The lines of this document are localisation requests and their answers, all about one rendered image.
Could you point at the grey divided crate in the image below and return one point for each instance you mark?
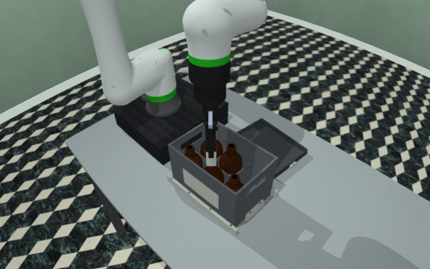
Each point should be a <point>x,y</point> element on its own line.
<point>258,164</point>

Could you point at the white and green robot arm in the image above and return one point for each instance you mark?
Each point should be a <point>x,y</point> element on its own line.
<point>209,26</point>

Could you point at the brown glass bottle with white label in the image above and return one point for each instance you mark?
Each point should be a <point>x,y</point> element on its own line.
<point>216,172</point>

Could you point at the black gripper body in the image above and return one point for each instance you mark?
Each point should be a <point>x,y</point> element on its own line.
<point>210,98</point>

